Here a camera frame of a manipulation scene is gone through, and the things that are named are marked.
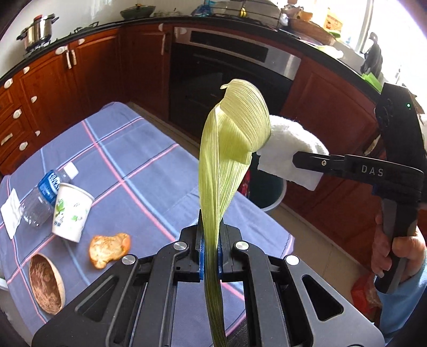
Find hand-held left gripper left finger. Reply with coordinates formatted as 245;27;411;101
31;210;205;347

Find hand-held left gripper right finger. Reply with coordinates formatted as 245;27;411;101
217;224;384;347

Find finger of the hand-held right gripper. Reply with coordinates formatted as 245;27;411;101
292;151;422;197

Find white paper towel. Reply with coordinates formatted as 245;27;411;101
257;115;329;191

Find grey trash bin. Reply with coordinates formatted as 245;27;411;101
248;157;287;212

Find green corn husk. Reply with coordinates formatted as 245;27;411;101
198;79;271;347

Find person's right forearm blue sleeve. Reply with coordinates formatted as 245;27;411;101
380;257;427;344

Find person's right hand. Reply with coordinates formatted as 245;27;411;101
372;214;427;279

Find green cloth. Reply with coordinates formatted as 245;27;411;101
362;72;382;92

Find black kettle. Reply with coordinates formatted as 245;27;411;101
362;32;384;79

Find orange peel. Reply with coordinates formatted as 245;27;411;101
89;233;131;269

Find white dish cloth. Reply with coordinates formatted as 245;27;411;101
314;45;344;59

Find orange red bag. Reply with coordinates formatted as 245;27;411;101
350;272;382;322

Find yellow box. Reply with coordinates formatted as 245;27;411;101
323;8;344;32

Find woven basket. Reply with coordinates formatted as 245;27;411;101
288;18;337;45

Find white paper cup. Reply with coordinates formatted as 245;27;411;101
52;183;95;243

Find built-in black oven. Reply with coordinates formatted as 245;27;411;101
168;27;302;134

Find brown coconut shell bowl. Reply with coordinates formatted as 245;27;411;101
29;253;66;315

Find clear plastic water bottle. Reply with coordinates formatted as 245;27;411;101
18;163;79;228

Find flat white paper napkin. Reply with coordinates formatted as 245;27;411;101
1;188;22;239

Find dark wok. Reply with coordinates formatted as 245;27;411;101
120;3;157;19

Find white cabinet safety locks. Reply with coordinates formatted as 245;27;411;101
3;28;187;151

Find black gas stove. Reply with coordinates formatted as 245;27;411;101
23;22;101;54

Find steel cooking pot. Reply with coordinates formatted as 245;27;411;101
17;14;60;50

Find wire dish rack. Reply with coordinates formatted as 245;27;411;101
192;0;291;29

